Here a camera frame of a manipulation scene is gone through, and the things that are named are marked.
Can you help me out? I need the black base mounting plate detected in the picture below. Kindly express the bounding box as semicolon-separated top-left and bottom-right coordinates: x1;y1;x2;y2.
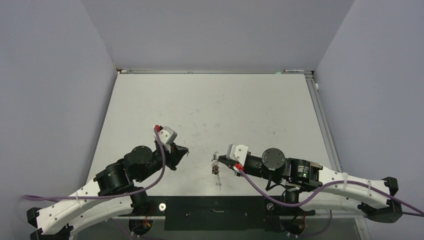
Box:
128;196;316;235

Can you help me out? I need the aluminium frame rail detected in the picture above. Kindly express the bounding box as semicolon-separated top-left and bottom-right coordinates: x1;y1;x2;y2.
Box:
304;74;340;165
117;69;314;75

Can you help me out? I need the black key fob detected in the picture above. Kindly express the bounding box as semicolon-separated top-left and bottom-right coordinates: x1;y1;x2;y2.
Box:
211;165;220;175

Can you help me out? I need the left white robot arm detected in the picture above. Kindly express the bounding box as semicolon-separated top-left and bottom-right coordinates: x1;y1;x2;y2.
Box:
26;141;189;240

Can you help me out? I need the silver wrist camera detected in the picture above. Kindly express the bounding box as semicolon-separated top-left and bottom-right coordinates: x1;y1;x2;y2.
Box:
158;126;178;145
225;144;249;167

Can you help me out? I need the aluminium frame rail right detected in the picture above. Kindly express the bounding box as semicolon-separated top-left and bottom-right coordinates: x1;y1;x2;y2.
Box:
304;74;340;165

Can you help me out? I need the aluminium frame rail back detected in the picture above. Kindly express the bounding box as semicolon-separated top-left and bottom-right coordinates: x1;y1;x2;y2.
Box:
117;69;314;75

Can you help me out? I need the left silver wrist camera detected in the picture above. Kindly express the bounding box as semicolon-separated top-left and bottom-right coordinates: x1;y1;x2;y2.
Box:
158;126;178;145

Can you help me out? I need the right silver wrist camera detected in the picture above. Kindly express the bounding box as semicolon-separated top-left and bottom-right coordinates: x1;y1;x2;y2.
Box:
225;144;249;167

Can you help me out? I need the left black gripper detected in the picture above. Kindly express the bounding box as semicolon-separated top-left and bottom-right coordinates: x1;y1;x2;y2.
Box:
136;141;189;182

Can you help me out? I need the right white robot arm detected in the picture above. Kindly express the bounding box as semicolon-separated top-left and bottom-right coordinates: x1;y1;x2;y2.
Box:
212;144;403;223

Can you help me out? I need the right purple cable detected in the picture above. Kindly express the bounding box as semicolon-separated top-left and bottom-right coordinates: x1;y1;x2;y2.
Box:
233;163;424;218

